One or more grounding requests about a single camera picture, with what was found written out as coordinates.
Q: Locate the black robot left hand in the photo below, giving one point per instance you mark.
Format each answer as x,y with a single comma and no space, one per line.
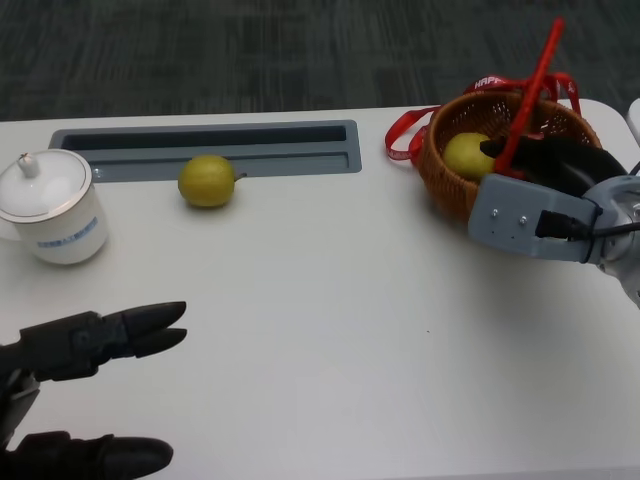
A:
60,345

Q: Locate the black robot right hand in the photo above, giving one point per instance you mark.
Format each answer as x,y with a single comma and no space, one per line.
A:
565,165

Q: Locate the yellow-green pear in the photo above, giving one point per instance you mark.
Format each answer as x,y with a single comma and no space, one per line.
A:
205,180
467,155

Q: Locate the red printed ribbon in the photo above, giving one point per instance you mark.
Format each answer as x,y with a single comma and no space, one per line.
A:
400,135

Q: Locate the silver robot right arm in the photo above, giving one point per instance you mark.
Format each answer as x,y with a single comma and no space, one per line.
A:
620,240

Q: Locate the white lidded ceramic mug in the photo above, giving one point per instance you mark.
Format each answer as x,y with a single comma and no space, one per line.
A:
55,205

